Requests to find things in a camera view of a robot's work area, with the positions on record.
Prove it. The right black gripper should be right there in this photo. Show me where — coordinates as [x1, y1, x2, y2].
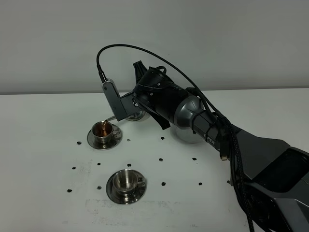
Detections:
[121, 61, 188, 130]

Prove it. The stainless steel teapot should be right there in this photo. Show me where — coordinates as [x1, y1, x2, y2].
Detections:
[102, 110, 149, 122]

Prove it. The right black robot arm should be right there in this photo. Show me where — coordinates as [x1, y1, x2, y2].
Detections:
[130, 61, 309, 232]

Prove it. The far steel teacup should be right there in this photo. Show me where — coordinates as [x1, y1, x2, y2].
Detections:
[91, 121, 120, 144]

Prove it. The steel teacup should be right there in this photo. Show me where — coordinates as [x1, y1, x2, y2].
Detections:
[91, 121, 120, 144]
[112, 169, 146, 195]

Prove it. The far steel saucer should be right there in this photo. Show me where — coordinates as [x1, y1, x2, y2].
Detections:
[87, 121, 123, 150]

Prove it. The near steel teacup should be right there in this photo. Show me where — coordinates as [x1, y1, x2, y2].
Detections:
[112, 169, 146, 195]

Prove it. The near steel saucer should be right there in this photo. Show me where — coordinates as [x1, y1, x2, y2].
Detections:
[106, 169, 147, 204]

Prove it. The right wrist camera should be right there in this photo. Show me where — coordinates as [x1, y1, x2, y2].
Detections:
[102, 79, 127, 121]

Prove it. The right black cable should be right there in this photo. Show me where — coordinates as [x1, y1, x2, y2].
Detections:
[96, 44, 256, 232]

